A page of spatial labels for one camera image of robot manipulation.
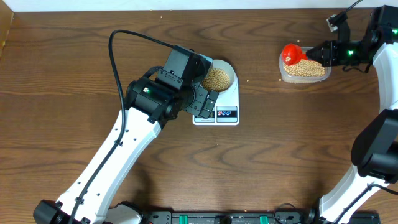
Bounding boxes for red plastic measuring scoop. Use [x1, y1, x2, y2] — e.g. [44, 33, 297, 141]
[282, 44, 308, 66]

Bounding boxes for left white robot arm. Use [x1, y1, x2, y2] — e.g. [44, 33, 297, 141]
[33, 45, 218, 223]

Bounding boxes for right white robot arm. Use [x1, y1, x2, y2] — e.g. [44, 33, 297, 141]
[306, 5, 397, 223]

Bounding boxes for white digital kitchen scale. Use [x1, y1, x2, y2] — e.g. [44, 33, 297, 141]
[192, 80, 239, 126]

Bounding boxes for soybeans in bowl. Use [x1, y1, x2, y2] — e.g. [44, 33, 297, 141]
[202, 68, 231, 93]

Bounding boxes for grey round bowl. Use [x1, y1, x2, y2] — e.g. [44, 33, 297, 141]
[213, 60, 238, 94]

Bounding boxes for yellow soybeans in container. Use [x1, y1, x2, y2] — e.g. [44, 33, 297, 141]
[283, 60, 325, 77]

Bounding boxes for clear plastic container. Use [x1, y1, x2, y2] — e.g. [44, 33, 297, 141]
[279, 47, 331, 83]

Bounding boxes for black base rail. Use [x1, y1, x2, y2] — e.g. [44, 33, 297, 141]
[107, 202, 381, 224]

